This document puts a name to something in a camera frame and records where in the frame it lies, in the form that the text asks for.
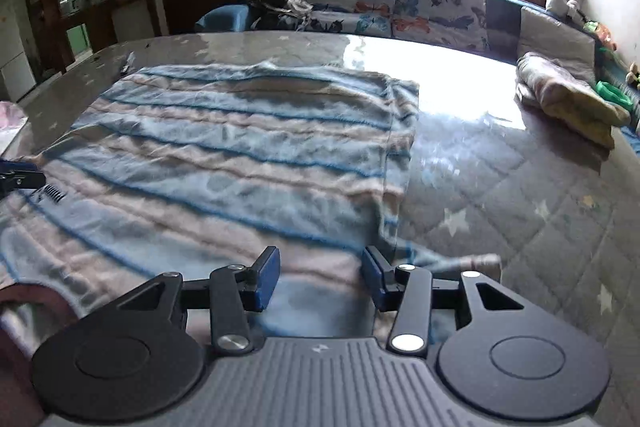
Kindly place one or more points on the grey pillow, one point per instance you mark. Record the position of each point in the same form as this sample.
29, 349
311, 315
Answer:
555, 39

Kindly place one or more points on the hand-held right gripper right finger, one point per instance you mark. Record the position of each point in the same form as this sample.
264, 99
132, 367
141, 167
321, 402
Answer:
372, 279

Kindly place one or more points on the green plastic object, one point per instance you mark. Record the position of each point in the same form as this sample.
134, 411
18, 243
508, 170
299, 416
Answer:
614, 94

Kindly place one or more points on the small brown plush toys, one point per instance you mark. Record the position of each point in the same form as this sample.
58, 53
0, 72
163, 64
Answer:
634, 74

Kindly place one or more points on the white appliance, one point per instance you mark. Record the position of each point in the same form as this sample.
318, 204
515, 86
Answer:
15, 67

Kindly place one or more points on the blue sofa bench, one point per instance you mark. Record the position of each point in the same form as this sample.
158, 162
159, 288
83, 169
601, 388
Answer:
222, 19

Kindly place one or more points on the butterfly print pillow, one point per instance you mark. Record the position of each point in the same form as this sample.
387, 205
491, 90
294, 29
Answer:
345, 4
440, 9

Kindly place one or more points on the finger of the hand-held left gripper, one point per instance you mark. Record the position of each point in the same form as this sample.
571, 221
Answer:
20, 179

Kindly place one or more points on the pink bag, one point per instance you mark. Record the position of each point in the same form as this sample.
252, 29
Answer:
11, 122

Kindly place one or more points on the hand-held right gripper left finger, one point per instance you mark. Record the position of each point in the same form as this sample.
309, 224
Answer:
267, 279

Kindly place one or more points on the crumpled green beige cloth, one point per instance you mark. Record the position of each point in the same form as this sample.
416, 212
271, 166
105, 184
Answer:
565, 94

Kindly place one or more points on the striped blue beige towel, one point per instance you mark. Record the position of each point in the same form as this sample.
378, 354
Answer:
225, 147

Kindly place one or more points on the white black plush toy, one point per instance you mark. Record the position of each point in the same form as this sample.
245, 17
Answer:
560, 2

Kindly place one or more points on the pink orange plush toy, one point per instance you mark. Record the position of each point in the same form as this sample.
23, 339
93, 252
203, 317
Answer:
600, 34

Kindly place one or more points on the low wooden cabinet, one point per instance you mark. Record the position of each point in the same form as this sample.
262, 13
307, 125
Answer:
130, 17

